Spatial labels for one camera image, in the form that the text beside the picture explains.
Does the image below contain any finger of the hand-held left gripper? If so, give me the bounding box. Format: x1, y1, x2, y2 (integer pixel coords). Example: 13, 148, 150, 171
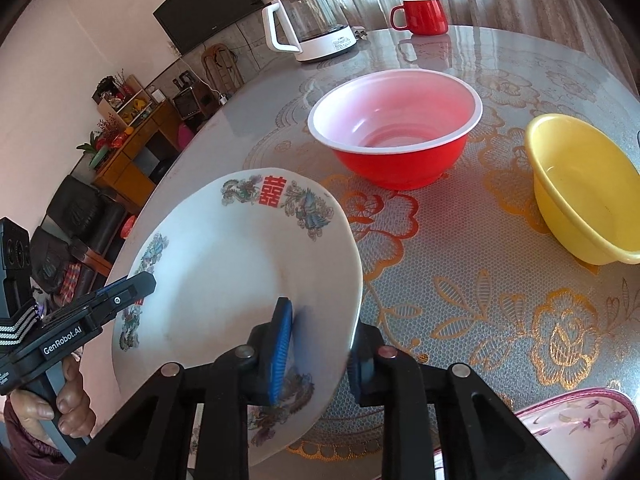
91, 271, 157, 319

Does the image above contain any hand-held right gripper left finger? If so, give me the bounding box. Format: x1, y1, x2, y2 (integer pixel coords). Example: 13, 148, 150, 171
61, 297, 296, 480

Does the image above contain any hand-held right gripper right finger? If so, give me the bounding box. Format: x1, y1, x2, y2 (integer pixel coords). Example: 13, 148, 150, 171
347, 322, 571, 480

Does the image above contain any white floral plate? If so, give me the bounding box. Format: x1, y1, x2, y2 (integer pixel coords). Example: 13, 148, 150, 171
111, 166, 363, 467

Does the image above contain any yellow plastic bowl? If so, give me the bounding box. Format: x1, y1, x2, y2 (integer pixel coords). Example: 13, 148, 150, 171
525, 113, 640, 266

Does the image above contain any person's left forearm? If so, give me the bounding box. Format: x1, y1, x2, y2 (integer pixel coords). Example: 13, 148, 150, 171
0, 402, 68, 480

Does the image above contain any person's left hand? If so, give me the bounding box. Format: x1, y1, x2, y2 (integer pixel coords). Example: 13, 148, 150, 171
7, 357, 97, 441

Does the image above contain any colourful striped cloth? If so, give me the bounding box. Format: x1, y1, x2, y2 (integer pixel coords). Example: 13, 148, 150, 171
60, 265, 85, 307

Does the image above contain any black leather sofa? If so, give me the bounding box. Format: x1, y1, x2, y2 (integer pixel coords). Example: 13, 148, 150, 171
30, 175, 128, 306

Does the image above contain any floral lace tablecloth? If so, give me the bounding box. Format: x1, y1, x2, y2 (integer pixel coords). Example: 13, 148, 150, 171
112, 25, 640, 480

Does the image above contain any wooden cabinet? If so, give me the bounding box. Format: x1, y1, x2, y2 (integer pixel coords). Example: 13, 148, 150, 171
92, 100, 183, 211

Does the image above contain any green leafy plant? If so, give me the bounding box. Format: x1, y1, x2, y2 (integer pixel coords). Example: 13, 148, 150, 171
76, 132, 108, 168

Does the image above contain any red berry branch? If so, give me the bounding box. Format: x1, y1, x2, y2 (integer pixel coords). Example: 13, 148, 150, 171
95, 115, 126, 137

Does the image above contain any small black appliance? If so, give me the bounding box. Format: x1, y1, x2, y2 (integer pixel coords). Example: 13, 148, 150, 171
172, 87, 211, 121

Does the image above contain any red plastic bowl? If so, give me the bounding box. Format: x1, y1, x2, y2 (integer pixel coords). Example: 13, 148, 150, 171
307, 70, 484, 192

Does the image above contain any dark flower arrangement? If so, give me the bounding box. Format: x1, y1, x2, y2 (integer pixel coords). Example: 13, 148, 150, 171
92, 72, 131, 106

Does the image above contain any pink-rimmed floral plate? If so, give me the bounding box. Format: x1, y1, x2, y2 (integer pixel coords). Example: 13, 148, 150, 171
432, 389, 633, 480

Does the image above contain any wooden folding chair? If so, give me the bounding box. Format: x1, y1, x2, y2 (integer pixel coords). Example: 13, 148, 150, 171
201, 42, 246, 93

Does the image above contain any black flat television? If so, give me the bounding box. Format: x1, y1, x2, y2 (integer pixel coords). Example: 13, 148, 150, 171
153, 0, 264, 56

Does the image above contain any white electric glass kettle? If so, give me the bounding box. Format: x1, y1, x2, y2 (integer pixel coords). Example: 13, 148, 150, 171
262, 0, 357, 63

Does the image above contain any red mug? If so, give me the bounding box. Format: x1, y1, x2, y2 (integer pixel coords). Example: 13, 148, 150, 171
390, 0, 449, 36

